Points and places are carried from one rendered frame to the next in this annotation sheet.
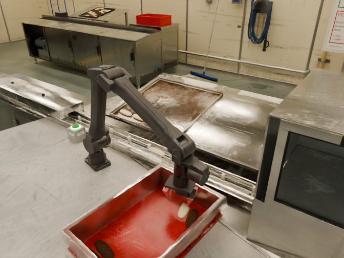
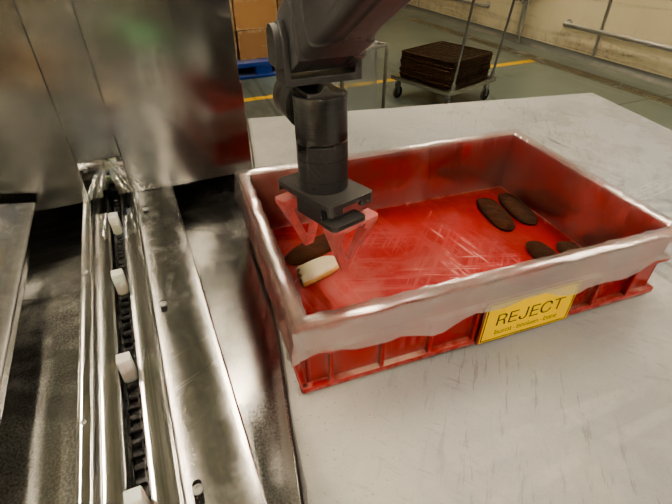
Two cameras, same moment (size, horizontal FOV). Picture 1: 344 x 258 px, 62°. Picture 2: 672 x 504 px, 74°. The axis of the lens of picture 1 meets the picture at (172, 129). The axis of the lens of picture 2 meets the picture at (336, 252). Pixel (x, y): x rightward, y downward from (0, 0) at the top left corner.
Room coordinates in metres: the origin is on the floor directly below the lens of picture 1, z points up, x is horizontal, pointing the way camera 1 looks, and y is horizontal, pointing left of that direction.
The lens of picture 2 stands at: (1.20, 0.21, 1.21)
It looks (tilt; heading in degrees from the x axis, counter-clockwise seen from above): 37 degrees down; 210
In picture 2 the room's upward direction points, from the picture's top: straight up
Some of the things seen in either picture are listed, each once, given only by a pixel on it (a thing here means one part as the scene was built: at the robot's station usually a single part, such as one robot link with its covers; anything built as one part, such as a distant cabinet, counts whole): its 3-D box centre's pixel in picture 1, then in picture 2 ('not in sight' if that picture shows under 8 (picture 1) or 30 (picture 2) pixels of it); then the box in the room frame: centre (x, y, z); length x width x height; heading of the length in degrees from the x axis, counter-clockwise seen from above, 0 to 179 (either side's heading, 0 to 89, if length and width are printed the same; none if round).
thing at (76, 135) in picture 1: (78, 135); not in sight; (1.37, 0.53, 0.84); 0.08 x 0.08 x 0.11; 54
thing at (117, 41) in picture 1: (99, 41); not in sight; (5.42, 1.34, 0.51); 3.00 x 1.26 x 1.03; 54
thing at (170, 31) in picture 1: (154, 48); not in sight; (5.15, 0.30, 0.44); 0.70 x 0.55 x 0.87; 54
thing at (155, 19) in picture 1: (153, 19); not in sight; (5.15, 0.30, 0.94); 0.51 x 0.36 x 0.13; 58
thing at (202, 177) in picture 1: (192, 163); (304, 76); (0.79, -0.07, 1.07); 0.11 x 0.09 x 0.12; 50
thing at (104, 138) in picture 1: (98, 143); not in sight; (1.13, 0.34, 0.94); 0.09 x 0.05 x 0.10; 50
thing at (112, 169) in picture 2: not in sight; (105, 177); (0.86, -0.39, 0.90); 0.06 x 0.01 x 0.06; 144
